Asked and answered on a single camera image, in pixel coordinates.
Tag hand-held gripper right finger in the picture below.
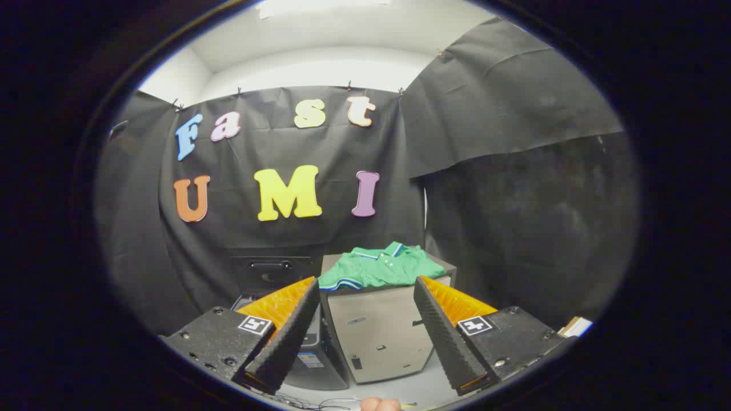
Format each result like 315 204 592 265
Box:
413 275 575 397

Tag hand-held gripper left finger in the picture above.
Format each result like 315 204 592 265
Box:
160 276 322 396

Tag dark grey washing machine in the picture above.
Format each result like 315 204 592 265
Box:
231 294 350 391

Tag green polo shirt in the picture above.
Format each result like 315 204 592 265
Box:
318 241 448 292

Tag grey metal cabinet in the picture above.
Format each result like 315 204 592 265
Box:
320 253 457 384

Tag small cardboard box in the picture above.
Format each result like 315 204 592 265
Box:
559 317 593 339

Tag black backdrop cloth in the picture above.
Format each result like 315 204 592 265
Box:
94 17 639 337

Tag ceiling light panel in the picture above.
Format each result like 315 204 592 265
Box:
257 0 395 19

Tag thin black cables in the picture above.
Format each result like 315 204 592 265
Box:
268 394 355 411

